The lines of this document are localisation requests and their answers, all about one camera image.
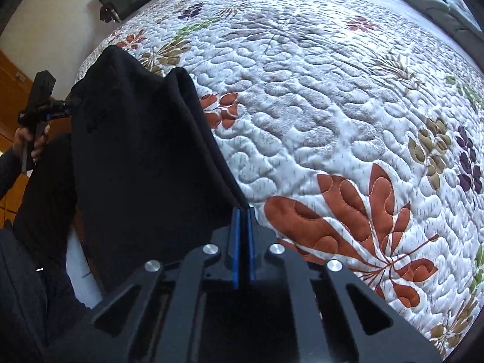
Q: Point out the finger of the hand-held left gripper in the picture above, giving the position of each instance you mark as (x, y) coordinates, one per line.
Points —
(70, 107)

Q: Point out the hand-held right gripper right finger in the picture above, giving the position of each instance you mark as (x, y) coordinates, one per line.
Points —
(251, 242)

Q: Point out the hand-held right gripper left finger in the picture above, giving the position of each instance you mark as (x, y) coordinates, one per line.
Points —
(236, 242)

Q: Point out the black pants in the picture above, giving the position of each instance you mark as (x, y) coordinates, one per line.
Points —
(143, 151)

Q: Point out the person's left forearm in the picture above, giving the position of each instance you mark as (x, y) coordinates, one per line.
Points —
(9, 174)

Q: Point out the person's left hand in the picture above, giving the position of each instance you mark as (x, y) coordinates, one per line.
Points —
(37, 147)

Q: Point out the person's dark clothed legs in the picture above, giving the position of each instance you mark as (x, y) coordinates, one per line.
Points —
(41, 215)

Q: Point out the white floral quilt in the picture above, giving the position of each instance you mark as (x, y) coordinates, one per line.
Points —
(321, 121)

